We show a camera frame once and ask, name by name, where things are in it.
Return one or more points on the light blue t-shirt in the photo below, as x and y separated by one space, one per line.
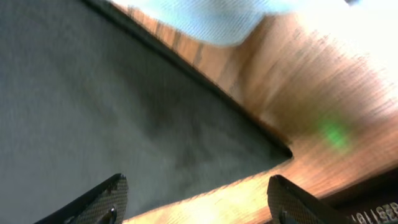
222 22

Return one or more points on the black t-shirt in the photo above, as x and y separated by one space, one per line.
87 93

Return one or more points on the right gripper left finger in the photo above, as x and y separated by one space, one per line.
106 203

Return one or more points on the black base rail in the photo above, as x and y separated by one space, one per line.
372 201

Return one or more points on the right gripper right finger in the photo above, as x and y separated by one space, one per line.
288 203

